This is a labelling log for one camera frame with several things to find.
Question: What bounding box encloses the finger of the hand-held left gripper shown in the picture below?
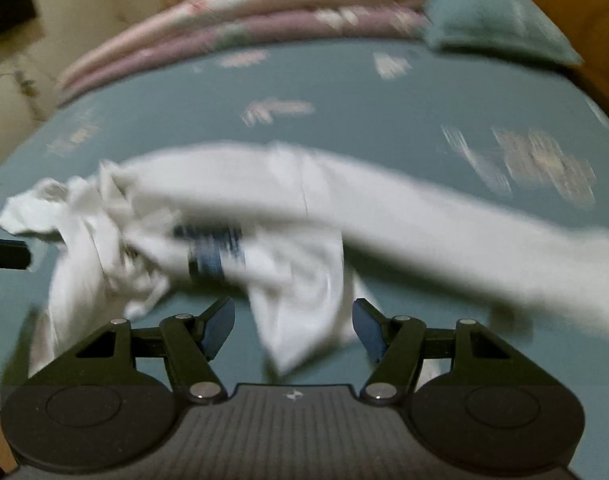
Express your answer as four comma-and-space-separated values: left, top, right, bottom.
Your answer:
0, 237, 32, 271

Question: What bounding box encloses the white long-sleeve printed shirt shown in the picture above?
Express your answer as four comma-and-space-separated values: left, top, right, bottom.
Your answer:
0, 141, 609, 378

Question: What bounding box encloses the wooden headboard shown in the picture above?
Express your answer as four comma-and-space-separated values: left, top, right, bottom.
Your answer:
489, 0, 609, 136

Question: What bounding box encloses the teal pillow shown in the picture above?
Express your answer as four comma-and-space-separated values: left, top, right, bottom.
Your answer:
419, 0, 583, 67

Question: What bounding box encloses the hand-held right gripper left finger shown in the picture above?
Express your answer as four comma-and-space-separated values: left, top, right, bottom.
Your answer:
32, 296, 235, 405

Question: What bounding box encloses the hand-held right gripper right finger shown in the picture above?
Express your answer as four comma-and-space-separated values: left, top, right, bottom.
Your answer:
353, 297, 560, 406

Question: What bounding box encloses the purple floral quilt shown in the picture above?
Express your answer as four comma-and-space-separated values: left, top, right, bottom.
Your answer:
57, 5, 430, 106

